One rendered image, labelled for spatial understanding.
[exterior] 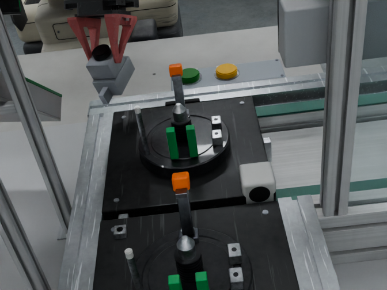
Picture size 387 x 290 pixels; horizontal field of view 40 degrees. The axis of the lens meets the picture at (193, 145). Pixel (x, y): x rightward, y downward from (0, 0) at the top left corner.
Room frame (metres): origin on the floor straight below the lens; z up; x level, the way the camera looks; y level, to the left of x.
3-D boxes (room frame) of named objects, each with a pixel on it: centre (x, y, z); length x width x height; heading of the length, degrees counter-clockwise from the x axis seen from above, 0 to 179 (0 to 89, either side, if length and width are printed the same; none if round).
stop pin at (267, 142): (0.64, -0.11, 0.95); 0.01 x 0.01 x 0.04; 88
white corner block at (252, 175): (0.54, -0.08, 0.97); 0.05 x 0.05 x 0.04; 88
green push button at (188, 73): (0.86, -0.01, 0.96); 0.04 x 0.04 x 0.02
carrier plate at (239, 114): (0.64, 0.01, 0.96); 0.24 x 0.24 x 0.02; 88
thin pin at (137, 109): (0.62, 0.07, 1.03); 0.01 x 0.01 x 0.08
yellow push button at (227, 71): (0.86, -0.08, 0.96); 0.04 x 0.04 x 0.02
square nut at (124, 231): (0.48, 0.11, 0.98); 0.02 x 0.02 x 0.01; 88
